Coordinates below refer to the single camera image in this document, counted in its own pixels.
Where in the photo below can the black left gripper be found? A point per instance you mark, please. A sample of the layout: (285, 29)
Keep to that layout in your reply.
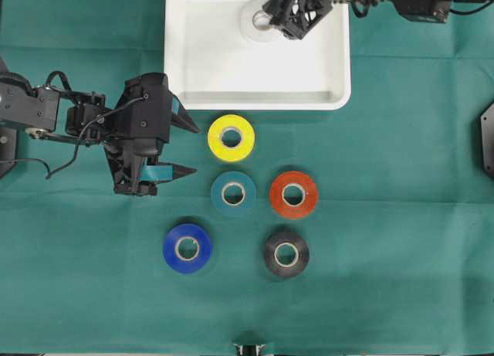
(134, 174)

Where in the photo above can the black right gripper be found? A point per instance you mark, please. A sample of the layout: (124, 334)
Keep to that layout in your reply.
(295, 18)

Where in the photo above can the white tape roll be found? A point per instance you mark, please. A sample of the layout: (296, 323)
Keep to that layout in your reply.
(255, 23)

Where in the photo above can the yellow tape roll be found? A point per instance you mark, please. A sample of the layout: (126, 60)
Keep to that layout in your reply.
(231, 122)

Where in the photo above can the green tape roll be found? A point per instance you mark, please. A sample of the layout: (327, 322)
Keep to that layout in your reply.
(233, 178)

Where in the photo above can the red tape roll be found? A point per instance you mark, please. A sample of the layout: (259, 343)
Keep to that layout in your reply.
(300, 180)

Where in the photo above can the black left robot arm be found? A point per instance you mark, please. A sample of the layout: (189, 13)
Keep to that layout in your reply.
(56, 112)

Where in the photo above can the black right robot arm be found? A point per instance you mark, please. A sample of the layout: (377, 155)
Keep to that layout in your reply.
(435, 11)

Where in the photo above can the white plastic case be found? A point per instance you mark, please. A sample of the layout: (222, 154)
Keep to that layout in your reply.
(212, 66)

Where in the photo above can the blue tape roll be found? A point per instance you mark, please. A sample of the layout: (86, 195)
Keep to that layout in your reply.
(171, 248)

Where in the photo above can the black tape roll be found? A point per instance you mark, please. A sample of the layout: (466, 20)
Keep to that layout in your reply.
(286, 254)

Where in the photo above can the green table cloth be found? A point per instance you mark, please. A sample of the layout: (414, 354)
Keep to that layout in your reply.
(400, 241)

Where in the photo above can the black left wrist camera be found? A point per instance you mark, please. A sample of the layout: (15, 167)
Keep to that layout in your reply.
(147, 121)

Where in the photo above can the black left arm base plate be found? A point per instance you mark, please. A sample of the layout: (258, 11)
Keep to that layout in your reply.
(8, 149)

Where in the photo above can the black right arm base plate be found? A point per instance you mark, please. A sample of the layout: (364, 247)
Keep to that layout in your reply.
(487, 132)

